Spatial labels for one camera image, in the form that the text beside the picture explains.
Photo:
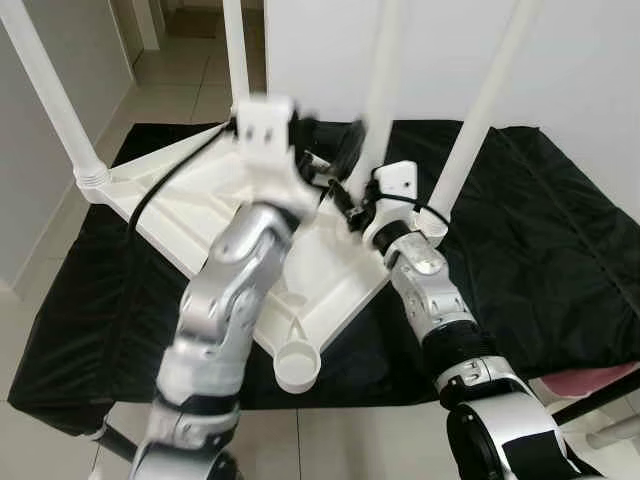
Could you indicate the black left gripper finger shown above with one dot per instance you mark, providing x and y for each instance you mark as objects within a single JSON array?
[
  {"x": 352, "y": 150},
  {"x": 315, "y": 124}
]

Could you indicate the white plastic children table top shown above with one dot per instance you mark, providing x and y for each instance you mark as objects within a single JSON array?
[{"x": 320, "y": 270}]

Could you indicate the white plastic table leg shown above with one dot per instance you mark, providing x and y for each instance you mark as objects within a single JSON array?
[
  {"x": 50, "y": 100},
  {"x": 236, "y": 50},
  {"x": 385, "y": 80},
  {"x": 485, "y": 110}
]

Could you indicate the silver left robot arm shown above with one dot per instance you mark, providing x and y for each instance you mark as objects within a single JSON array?
[{"x": 225, "y": 300}]

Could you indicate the black fabric table cloth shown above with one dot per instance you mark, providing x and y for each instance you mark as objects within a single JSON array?
[{"x": 540, "y": 250}]

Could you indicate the pink round stool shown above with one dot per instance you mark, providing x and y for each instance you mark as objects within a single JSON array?
[{"x": 600, "y": 380}]

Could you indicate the black metal pole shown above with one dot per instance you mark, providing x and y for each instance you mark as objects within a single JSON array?
[
  {"x": 600, "y": 400},
  {"x": 115, "y": 442}
]

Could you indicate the white round floor fan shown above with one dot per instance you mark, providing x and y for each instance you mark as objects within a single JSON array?
[{"x": 615, "y": 430}]

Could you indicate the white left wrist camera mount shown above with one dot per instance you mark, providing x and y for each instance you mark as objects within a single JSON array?
[{"x": 265, "y": 130}]

